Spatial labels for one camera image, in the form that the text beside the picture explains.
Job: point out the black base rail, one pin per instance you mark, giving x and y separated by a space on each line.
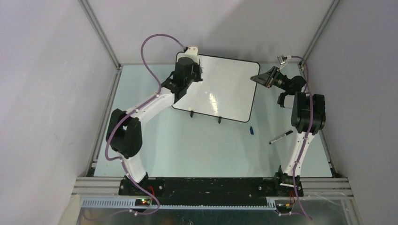
206 191

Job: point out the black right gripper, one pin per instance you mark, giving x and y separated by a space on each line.
264 78

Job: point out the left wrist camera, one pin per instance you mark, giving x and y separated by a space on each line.
192 52

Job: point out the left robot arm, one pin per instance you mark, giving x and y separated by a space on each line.
125 129

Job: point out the grey cable duct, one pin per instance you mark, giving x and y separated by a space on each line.
132 203

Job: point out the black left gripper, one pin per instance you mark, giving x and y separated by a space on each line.
199 71

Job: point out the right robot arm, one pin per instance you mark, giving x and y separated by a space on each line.
308 117

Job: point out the black marker pen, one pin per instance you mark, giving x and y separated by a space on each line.
280 137

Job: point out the wire whiteboard stand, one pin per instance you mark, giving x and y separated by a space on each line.
207 117

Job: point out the white whiteboard black frame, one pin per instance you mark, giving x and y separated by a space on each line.
226 90

